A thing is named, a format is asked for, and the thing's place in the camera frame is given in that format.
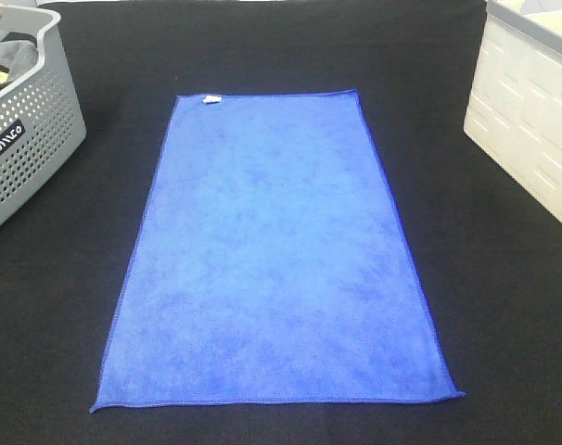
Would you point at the blue microfibre towel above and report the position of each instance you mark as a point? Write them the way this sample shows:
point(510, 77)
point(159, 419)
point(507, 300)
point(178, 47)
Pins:
point(271, 266)

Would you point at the grey perforated plastic basket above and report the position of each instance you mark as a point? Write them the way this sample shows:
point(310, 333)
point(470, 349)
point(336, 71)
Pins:
point(41, 123)

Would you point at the white plastic storage crate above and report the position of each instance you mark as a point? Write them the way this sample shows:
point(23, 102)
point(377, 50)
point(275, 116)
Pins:
point(514, 111)

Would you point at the grey cloth in basket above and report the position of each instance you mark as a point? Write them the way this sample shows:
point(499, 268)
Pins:
point(16, 58)

